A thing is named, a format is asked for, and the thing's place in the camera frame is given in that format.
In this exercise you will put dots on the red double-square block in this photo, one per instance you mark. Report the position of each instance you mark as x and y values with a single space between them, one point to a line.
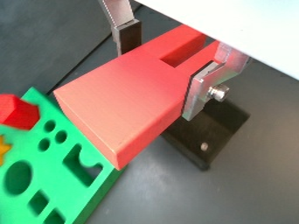
126 101

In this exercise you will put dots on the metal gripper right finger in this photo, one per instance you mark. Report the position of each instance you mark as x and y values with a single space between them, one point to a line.
206 83

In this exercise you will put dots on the green foam shape board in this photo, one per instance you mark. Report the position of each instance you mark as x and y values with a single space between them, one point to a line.
56 176

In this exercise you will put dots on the red hexagonal prism block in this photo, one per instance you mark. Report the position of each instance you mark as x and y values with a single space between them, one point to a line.
18 113

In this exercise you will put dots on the black curved holder stand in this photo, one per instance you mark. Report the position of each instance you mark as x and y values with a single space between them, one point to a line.
201 137

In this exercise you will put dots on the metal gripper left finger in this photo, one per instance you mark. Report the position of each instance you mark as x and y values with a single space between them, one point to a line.
126 26

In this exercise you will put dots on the yellow star prism block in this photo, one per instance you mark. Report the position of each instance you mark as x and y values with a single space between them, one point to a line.
5 148

